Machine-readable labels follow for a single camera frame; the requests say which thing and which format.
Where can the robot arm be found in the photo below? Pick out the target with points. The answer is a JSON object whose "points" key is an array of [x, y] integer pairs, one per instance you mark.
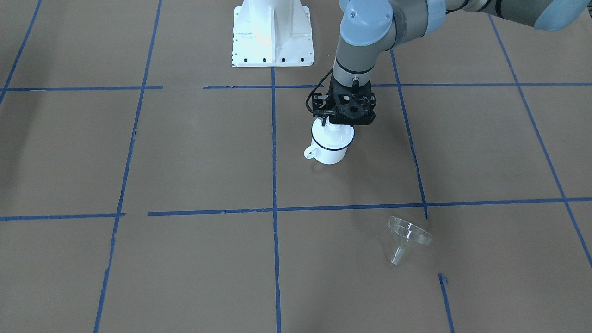
{"points": [[369, 27]]}

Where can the clear glass funnel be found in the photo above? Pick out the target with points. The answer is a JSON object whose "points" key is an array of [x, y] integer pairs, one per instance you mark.
{"points": [[406, 238]]}

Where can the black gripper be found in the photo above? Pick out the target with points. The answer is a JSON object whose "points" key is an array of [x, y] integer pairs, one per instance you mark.
{"points": [[318, 104]]}

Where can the white enamel cup lid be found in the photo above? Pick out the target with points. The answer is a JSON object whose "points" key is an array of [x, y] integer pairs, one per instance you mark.
{"points": [[331, 136]]}

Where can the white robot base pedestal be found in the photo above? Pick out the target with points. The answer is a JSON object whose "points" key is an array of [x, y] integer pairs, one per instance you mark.
{"points": [[272, 33]]}

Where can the white enamel cup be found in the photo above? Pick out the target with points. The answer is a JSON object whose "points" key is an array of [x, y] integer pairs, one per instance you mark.
{"points": [[323, 156]]}

